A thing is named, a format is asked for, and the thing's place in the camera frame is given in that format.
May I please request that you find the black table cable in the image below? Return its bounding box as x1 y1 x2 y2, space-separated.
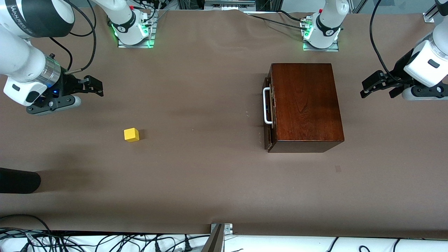
249 13 304 27
276 10 302 21

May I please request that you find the black cylindrical object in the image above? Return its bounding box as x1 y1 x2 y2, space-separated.
0 167 41 194

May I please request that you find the black looped floor cable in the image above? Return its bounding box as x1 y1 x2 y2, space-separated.
0 214 54 252

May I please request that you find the dark wooden drawer cabinet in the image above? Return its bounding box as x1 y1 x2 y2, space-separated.
268 63 345 153

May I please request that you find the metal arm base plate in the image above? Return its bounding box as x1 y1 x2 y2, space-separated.
117 10 156 49
303 16 339 52

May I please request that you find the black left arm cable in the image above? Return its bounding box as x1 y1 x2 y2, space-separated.
370 0 413 84

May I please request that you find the small metal clamp bracket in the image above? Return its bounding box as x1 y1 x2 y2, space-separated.
210 223 233 236

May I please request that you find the metal corner bracket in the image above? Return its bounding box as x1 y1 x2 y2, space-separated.
423 2 442 23

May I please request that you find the brown paper table cover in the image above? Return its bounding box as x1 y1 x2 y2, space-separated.
0 7 448 240

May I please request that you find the aluminium equipment frame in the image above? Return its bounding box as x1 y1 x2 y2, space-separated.
177 0 280 13

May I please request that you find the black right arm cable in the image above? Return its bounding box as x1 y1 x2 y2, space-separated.
49 36 73 70
65 0 97 75

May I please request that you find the grey aluminium profile beam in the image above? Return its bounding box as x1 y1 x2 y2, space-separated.
201 224 224 252

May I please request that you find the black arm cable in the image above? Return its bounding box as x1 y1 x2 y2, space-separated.
65 0 97 75
370 0 413 84
49 36 73 70

